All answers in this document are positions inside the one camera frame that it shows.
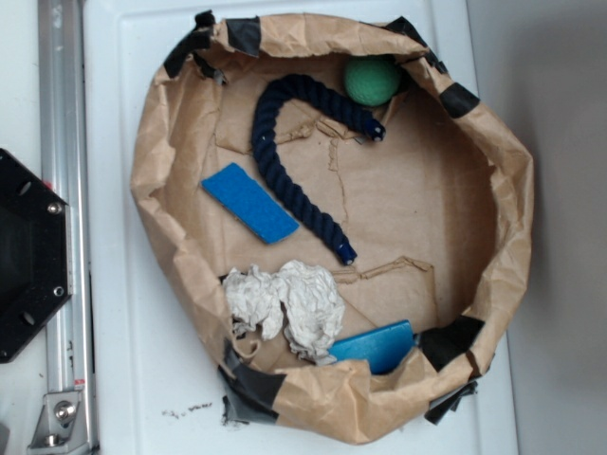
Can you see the blue block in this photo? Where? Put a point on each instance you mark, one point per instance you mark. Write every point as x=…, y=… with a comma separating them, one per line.
x=383, y=348

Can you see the crumpled white paper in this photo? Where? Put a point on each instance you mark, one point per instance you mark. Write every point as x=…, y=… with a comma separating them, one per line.
x=300, y=301

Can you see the blue sponge pad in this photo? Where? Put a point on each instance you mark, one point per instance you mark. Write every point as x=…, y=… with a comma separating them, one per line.
x=245, y=199

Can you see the green foam ball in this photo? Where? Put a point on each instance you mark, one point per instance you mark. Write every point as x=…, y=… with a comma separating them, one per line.
x=371, y=81

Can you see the white tray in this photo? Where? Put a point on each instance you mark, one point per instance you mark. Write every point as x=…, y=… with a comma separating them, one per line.
x=157, y=390

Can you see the brown paper bin wall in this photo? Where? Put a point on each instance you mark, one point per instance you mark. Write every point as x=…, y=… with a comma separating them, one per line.
x=421, y=209

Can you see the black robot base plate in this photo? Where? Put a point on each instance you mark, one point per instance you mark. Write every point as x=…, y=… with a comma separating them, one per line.
x=34, y=256

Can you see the metal corner bracket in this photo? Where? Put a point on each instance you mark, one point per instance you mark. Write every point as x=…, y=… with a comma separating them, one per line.
x=61, y=427

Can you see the aluminium extrusion rail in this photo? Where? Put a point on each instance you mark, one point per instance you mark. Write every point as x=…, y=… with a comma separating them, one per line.
x=69, y=334

